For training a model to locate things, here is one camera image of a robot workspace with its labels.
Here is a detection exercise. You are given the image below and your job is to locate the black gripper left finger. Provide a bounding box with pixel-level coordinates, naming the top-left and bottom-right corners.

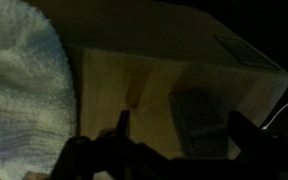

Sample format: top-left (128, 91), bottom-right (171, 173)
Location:
top-left (50, 109), bottom-right (172, 180)

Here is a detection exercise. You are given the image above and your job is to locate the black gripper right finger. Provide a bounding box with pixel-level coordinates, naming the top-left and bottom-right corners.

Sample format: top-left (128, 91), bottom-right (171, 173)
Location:
top-left (172, 111), bottom-right (288, 180)

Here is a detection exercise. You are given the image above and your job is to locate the black block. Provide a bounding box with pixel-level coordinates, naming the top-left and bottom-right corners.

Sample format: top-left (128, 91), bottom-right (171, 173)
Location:
top-left (169, 91), bottom-right (228, 159)

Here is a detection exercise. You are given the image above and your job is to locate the white towel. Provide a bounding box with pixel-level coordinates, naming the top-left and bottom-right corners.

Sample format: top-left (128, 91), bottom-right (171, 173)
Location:
top-left (0, 0), bottom-right (76, 180)

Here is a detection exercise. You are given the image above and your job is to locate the cardboard box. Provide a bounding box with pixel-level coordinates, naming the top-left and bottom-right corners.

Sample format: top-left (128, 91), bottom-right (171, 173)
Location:
top-left (23, 0), bottom-right (288, 180)

